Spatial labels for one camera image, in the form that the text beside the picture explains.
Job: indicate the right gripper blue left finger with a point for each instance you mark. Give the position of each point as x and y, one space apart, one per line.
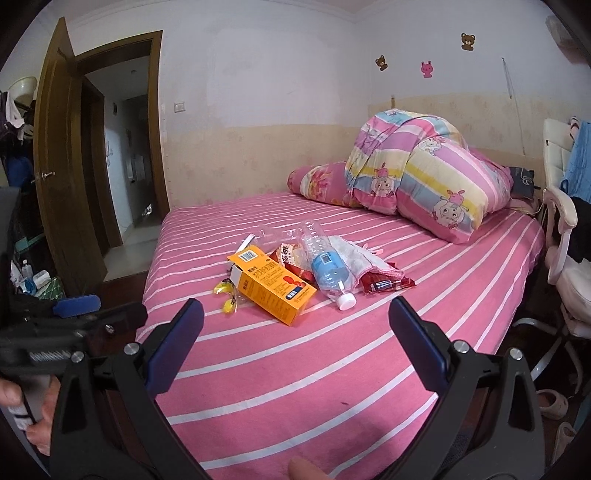
168 345

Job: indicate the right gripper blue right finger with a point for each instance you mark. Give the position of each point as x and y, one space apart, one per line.
424 343

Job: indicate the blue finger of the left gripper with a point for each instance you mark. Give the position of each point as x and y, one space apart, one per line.
77 306

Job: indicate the yellow candy wrapper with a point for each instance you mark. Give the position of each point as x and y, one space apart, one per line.
232 297

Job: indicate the orange medicine box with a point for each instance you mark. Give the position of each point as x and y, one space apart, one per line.
266 283

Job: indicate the white pink tissue cloth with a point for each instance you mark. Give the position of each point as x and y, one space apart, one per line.
359 260

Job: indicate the clear plastic water bottle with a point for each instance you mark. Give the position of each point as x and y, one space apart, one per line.
331 273

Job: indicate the clear plastic zip bag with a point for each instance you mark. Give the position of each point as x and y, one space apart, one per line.
268 238

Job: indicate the red noodle snack packet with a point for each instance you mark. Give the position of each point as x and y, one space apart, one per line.
293 258

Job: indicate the person's left hand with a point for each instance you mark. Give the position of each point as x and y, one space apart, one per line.
32 400

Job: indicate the person's right hand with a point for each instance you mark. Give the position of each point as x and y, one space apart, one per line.
300 469

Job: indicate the pink striped bed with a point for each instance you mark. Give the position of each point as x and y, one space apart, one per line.
335 387

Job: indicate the brown wooden door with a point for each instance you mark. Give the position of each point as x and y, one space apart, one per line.
60 183

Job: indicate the pink slipper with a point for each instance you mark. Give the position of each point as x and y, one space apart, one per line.
553 405

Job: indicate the white office chair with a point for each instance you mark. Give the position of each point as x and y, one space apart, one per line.
570 278

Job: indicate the colourful cartoon folded quilt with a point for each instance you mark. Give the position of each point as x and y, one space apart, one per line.
420 167

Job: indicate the pink floral pillow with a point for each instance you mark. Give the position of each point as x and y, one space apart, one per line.
323 183

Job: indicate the blue towel on chair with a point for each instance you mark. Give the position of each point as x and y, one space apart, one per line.
576 181

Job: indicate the white wall switch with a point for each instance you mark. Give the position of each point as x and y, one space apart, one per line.
179 106

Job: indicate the pink animal wall sticker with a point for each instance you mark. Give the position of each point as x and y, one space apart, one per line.
427 69

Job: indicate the brown bear wall sticker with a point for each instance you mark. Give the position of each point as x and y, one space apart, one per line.
381 63
468 41

